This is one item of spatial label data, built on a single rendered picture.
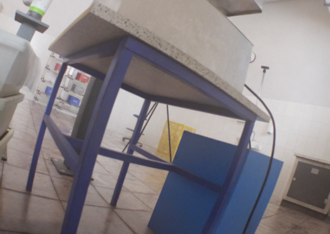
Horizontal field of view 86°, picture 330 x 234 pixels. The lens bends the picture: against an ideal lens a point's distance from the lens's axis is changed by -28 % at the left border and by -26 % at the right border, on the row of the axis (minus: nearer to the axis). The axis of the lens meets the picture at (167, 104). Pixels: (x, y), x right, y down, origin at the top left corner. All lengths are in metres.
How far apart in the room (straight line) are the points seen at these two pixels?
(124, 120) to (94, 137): 6.71
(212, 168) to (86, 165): 0.67
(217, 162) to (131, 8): 0.73
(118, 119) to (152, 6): 6.50
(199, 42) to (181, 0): 0.15
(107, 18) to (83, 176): 0.32
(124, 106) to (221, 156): 6.20
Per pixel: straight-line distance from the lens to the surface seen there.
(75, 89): 5.84
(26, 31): 1.56
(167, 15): 0.66
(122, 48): 0.47
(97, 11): 0.45
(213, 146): 1.04
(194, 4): 0.74
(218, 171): 1.01
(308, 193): 3.42
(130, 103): 7.16
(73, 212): 0.52
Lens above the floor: 0.57
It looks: 6 degrees up
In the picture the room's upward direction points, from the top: 19 degrees clockwise
